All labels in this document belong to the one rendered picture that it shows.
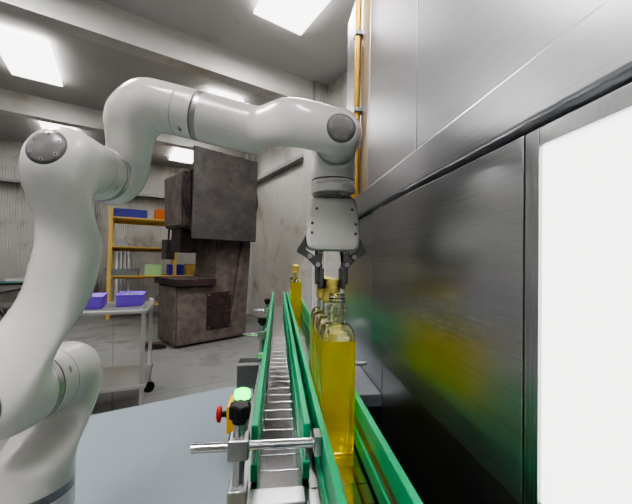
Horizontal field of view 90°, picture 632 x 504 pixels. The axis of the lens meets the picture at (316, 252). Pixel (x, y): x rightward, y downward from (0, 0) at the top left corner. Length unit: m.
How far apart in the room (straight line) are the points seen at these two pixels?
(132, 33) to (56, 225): 4.31
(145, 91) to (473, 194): 0.56
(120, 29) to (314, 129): 4.43
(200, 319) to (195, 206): 1.74
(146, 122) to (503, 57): 0.56
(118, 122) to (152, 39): 4.21
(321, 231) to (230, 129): 0.24
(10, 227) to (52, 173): 10.26
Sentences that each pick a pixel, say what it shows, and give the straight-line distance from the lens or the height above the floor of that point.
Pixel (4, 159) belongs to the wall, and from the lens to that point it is 11.13.
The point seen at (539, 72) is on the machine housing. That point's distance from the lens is 0.39.
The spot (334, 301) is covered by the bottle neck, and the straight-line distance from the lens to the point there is 0.54.
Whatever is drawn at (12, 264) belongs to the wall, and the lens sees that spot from 10.85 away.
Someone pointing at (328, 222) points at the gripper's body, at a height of 1.44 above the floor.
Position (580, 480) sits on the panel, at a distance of 0.35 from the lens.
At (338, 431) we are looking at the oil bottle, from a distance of 0.59.
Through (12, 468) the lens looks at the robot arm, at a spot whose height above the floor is 1.03.
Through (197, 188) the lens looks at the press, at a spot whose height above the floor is 2.34.
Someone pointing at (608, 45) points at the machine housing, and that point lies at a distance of 0.34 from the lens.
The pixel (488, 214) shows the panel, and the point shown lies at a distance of 0.39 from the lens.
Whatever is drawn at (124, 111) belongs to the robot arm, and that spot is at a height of 1.62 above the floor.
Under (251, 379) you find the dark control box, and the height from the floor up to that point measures 0.96.
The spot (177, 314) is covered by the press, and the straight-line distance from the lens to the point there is 5.13.
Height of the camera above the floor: 1.37
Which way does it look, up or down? 1 degrees up
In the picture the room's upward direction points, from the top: 1 degrees clockwise
